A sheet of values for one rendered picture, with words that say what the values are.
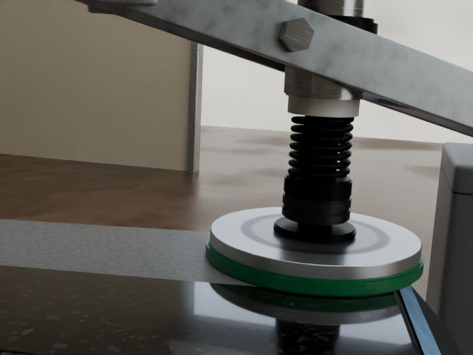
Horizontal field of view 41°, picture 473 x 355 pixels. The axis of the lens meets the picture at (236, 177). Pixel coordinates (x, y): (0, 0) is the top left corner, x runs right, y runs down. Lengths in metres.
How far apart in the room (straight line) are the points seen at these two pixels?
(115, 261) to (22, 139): 5.80
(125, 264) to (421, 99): 0.32
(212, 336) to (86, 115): 5.61
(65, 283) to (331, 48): 0.31
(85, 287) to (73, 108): 5.56
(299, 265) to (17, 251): 0.28
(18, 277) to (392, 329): 0.32
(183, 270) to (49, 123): 5.66
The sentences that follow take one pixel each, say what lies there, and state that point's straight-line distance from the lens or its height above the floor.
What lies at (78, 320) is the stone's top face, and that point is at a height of 0.85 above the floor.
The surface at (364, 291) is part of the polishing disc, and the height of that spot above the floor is 0.85.
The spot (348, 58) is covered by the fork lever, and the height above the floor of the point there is 1.05.
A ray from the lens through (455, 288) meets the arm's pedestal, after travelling 1.45.
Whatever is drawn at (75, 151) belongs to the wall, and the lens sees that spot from 6.14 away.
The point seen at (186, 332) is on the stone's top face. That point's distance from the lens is 0.48.
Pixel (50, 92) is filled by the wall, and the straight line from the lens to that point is 6.20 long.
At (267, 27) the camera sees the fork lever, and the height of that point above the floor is 1.07.
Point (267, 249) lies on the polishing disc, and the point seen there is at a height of 0.88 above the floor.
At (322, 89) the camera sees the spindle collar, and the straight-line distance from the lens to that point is 0.60.
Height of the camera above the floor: 1.05
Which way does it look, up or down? 11 degrees down
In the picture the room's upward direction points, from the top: 3 degrees clockwise
